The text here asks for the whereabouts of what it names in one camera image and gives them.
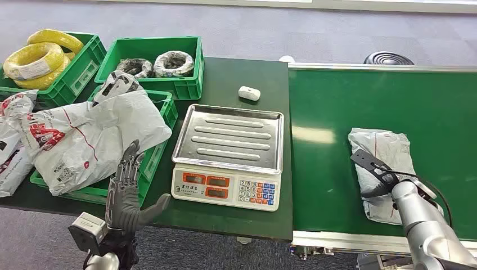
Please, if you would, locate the green crate with mottled coils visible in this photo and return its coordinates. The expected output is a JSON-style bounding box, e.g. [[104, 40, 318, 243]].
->
[[94, 36, 205, 101]]

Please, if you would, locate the yellow wire coil with label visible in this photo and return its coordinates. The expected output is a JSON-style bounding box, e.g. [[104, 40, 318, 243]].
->
[[3, 42, 66, 81]]

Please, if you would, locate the white electronic scale body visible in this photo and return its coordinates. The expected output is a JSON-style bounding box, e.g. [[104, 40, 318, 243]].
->
[[170, 163, 282, 213]]

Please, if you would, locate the large white red-logo mailer package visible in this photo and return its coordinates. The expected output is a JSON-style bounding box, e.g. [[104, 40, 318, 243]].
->
[[19, 88, 173, 197]]

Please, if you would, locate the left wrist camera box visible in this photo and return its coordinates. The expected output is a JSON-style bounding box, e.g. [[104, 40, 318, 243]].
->
[[68, 212, 109, 258]]

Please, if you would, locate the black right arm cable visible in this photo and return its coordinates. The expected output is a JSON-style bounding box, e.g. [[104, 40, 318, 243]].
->
[[384, 168, 454, 229]]

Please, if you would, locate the white red-print mailer package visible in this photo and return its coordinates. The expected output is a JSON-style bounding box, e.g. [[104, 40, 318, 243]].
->
[[0, 89, 39, 165]]

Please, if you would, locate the grey-white mailer package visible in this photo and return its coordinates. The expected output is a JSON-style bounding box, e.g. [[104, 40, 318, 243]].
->
[[348, 128, 444, 227]]

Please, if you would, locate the small white plastic device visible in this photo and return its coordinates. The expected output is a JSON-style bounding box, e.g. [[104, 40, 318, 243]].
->
[[237, 85, 262, 102]]

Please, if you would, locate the steel weighing tray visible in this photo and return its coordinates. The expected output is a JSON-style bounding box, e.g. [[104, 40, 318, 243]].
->
[[171, 103, 285, 176]]

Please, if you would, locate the dark mottled wire coil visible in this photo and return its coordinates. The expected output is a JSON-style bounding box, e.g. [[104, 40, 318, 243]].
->
[[116, 57, 155, 79]]

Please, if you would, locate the crumpled black-print mailer package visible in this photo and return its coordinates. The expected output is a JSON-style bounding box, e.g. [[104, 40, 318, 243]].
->
[[92, 70, 145, 107]]

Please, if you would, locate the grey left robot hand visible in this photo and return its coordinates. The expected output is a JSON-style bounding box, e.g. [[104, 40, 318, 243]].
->
[[105, 139, 172, 237]]

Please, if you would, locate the white black-text mailer package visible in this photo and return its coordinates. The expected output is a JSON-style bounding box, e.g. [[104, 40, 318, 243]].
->
[[0, 143, 35, 198]]

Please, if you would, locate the green crate holding packages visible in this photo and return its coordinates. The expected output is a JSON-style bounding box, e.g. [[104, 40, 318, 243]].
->
[[29, 85, 179, 206]]

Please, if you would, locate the black ribbed round object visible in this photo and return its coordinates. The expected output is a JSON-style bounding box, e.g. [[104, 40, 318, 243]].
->
[[363, 51, 415, 66]]

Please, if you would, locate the green conveyor belt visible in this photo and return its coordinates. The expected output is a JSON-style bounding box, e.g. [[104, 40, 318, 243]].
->
[[287, 62, 477, 270]]

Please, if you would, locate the pale mottled wire coil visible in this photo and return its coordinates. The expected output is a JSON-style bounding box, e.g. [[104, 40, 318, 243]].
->
[[153, 50, 195, 78]]

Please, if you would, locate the green crate with yellow coils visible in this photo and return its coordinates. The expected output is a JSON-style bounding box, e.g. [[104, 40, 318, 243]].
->
[[0, 31, 107, 110]]

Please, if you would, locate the dark green table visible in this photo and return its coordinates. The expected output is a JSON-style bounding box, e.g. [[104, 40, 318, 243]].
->
[[0, 56, 294, 243]]

